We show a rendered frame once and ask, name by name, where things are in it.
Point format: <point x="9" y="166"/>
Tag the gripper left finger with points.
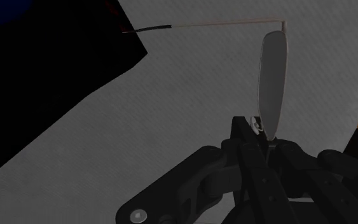
<point x="197" y="176"/>

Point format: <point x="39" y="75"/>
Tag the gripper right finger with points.
<point x="327" y="186"/>

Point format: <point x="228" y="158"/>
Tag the thin-framed eyeglasses with grey lenses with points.
<point x="272" y="86"/>

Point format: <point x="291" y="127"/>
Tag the grey fabric-covered furniture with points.
<point x="178" y="102"/>

